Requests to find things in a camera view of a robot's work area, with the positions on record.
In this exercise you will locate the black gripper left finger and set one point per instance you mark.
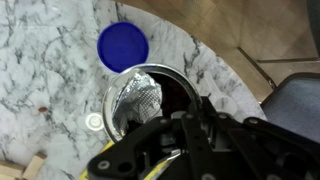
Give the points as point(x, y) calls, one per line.
point(133, 150)

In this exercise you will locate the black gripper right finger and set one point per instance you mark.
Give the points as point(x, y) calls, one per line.
point(260, 143)

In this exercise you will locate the blue lidded can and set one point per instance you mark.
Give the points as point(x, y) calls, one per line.
point(122, 46)

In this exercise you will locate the grey padded chair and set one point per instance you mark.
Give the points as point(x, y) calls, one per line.
point(293, 106)

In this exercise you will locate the brown almond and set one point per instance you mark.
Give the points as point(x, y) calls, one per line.
point(42, 109)

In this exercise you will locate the wooden block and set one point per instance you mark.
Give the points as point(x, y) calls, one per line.
point(10, 170)
point(33, 166)

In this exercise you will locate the black office chair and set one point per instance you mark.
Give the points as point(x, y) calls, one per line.
point(314, 26)

